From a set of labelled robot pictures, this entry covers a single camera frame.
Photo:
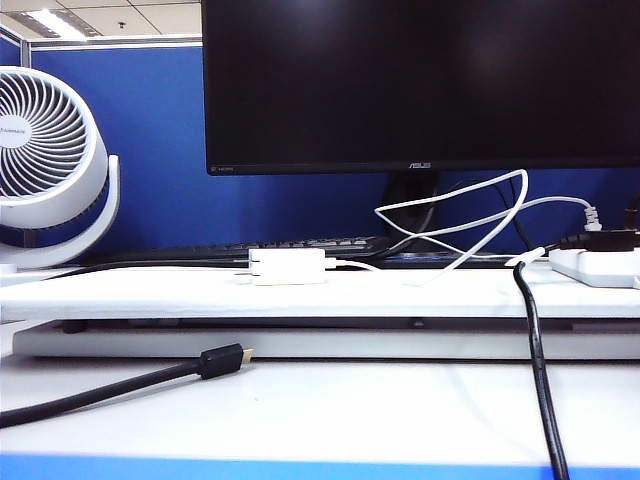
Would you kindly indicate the blue office partition panel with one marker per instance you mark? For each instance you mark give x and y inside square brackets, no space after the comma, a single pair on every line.
[160,150]

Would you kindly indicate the black monitor stand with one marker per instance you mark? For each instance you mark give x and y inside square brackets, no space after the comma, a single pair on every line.
[410,192]

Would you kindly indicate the black plug adapter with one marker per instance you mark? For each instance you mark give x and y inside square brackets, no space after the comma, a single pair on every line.
[610,239]

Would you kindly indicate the white flat board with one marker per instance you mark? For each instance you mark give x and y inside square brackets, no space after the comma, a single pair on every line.
[350,345]

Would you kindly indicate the white raised desk shelf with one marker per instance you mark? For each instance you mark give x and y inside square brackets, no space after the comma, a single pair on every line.
[150,300]

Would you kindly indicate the ceiling light panel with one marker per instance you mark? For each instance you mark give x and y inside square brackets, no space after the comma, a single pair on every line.
[50,22]

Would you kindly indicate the black ASUS computer monitor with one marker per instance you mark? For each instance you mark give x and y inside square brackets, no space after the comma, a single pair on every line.
[400,75]

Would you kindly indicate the black computer keyboard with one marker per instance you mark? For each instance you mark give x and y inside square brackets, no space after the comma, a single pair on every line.
[300,244]

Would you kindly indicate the white power strip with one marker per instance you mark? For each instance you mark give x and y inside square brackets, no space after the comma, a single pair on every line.
[600,264]

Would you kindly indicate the white charging base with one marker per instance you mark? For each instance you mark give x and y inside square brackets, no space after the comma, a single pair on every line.
[290,267]

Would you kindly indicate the white round desk fan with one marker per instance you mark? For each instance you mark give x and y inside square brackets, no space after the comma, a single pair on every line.
[50,135]

